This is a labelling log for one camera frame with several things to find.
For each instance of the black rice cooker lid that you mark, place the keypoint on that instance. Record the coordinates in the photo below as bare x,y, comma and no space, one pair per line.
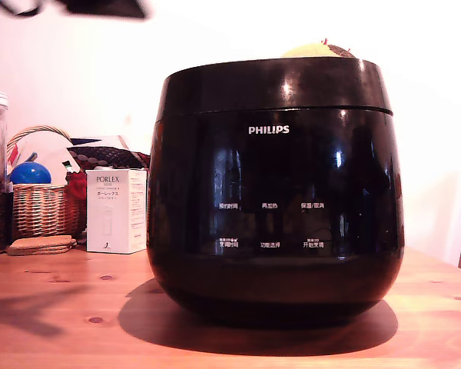
276,84

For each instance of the black Philips rice cooker body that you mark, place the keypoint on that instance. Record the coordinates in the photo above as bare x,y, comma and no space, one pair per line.
272,215

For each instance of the white Porlex box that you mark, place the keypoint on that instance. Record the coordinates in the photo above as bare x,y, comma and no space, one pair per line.
111,211

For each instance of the dark dotted patterned cloth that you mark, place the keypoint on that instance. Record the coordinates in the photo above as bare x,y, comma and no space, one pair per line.
107,155

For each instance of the dark red cloth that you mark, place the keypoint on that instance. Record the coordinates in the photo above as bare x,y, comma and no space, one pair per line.
76,188

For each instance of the wicker basket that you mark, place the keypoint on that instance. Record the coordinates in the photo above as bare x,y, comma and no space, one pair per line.
38,207

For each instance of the cork coaster stack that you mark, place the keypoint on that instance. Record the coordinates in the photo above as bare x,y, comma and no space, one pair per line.
42,245

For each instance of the blue ball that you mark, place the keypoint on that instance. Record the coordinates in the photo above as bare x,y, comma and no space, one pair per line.
30,173

